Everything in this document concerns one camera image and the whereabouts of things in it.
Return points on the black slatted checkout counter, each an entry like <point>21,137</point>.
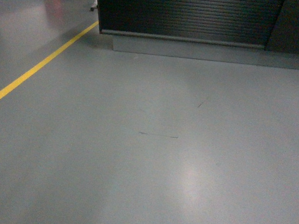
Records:
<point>252,32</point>

